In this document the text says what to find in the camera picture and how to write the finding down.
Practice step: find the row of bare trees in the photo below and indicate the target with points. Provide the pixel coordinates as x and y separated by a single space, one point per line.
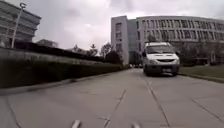
200 51

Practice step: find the grey kerb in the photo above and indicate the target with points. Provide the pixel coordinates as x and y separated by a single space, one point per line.
50 84
203 77

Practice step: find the robot's own part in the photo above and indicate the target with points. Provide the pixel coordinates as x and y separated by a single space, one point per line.
136 125
76 124

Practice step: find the grey multi-storey building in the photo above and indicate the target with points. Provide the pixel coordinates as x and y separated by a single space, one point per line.
25 23

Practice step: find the white van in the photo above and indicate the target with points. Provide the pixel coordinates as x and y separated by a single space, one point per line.
160 57

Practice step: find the large grey curved building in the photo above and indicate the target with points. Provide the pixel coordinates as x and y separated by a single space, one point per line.
173 33

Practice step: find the low trimmed hedge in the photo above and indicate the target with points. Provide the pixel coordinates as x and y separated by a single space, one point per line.
50 71

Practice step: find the low grey stone wall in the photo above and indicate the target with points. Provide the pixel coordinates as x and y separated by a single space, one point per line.
40 56

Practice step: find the grey concrete slab road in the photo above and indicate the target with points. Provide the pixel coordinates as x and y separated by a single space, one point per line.
133 100

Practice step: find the grass lawn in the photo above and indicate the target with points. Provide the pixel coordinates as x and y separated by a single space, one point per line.
206 70

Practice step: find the tall lamp pole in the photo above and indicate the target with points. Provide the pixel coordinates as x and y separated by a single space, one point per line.
16 25

